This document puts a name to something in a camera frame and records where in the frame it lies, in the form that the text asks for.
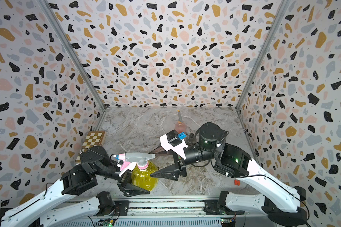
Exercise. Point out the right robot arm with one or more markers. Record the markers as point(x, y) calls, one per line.
point(281, 203)

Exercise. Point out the grey pink spray nozzle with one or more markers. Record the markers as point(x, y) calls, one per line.
point(141, 159)

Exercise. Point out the yellow spray bottle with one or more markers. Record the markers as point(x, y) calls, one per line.
point(141, 176)

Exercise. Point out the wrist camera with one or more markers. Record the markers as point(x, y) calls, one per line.
point(174, 141)
point(124, 166)

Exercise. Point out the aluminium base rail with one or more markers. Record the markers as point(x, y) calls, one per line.
point(168, 211)

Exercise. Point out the wooden chess board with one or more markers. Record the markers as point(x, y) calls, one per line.
point(93, 138)

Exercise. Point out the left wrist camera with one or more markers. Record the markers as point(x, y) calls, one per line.
point(124, 166)

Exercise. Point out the aluminium frame post left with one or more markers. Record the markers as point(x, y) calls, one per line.
point(45, 7)

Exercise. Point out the pink transparent spray bottle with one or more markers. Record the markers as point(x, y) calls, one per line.
point(180, 127)

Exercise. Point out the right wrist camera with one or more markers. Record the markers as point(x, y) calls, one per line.
point(174, 141)

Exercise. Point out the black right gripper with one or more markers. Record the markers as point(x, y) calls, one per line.
point(181, 166)

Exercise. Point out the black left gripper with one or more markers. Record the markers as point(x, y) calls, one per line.
point(123, 179)

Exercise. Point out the aluminium frame post right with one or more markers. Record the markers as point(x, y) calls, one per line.
point(269, 38)

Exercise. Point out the dark smoky spray bottle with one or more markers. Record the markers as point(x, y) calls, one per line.
point(191, 139)

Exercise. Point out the aluminium frame post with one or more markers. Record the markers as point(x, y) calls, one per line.
point(269, 38)
point(45, 7)

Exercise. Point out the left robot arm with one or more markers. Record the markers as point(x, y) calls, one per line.
point(41, 210)

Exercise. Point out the grey yellow spray nozzle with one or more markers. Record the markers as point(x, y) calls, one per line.
point(179, 116)

